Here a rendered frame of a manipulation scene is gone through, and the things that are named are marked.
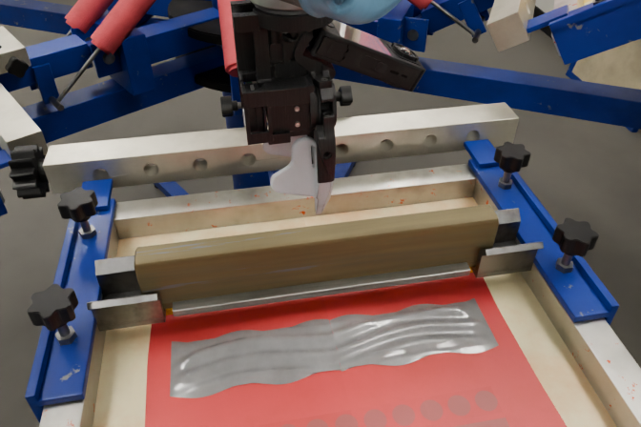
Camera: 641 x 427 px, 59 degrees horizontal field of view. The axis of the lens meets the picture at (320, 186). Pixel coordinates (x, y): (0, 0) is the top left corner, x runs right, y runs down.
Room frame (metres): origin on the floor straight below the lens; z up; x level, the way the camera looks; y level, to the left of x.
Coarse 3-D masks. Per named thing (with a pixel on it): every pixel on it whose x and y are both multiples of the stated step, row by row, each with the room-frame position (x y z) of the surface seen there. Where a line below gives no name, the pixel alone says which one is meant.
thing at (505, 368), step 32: (384, 288) 0.48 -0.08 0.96; (416, 288) 0.48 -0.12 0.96; (448, 288) 0.48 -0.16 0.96; (480, 288) 0.48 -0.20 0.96; (512, 352) 0.38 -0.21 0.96; (352, 384) 0.34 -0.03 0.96; (384, 384) 0.34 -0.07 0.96; (416, 384) 0.34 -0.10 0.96; (448, 384) 0.34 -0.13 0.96; (480, 384) 0.34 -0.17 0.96; (512, 384) 0.34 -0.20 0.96; (512, 416) 0.31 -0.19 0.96; (544, 416) 0.31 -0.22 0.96
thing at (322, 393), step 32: (192, 320) 0.43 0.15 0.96; (224, 320) 0.43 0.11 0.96; (256, 320) 0.43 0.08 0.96; (288, 320) 0.43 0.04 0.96; (160, 352) 0.38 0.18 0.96; (160, 384) 0.34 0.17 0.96; (256, 384) 0.34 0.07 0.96; (288, 384) 0.34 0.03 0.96; (320, 384) 0.34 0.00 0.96; (160, 416) 0.31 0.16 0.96; (192, 416) 0.31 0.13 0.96; (224, 416) 0.31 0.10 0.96; (256, 416) 0.31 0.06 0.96; (288, 416) 0.31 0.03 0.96
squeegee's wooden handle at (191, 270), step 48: (192, 240) 0.45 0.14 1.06; (240, 240) 0.45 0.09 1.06; (288, 240) 0.45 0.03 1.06; (336, 240) 0.45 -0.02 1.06; (384, 240) 0.46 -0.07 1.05; (432, 240) 0.47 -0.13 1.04; (480, 240) 0.48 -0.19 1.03; (144, 288) 0.42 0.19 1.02; (192, 288) 0.42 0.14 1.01; (240, 288) 0.43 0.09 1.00
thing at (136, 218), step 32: (224, 192) 0.62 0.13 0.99; (256, 192) 0.62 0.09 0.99; (352, 192) 0.62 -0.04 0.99; (384, 192) 0.63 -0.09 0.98; (416, 192) 0.64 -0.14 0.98; (448, 192) 0.65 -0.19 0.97; (480, 192) 0.64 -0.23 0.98; (128, 224) 0.57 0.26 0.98; (160, 224) 0.57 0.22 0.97; (192, 224) 0.58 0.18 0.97; (224, 224) 0.59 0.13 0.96; (544, 288) 0.45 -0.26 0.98; (96, 352) 0.37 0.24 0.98; (576, 352) 0.38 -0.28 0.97; (608, 352) 0.36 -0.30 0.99; (96, 384) 0.34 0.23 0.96; (608, 384) 0.33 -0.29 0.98; (640, 384) 0.32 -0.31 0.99; (64, 416) 0.29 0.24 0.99; (640, 416) 0.29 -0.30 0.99
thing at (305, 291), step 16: (400, 272) 0.47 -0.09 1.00; (416, 272) 0.47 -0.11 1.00; (432, 272) 0.47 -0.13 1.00; (448, 272) 0.47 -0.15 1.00; (464, 272) 0.47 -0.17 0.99; (288, 288) 0.44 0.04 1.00; (304, 288) 0.44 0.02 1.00; (320, 288) 0.44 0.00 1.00; (336, 288) 0.44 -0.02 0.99; (352, 288) 0.44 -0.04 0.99; (368, 288) 0.45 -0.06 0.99; (176, 304) 0.42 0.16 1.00; (192, 304) 0.42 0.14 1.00; (208, 304) 0.42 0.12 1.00; (224, 304) 0.42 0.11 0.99; (240, 304) 0.42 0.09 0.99; (256, 304) 0.42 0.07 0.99
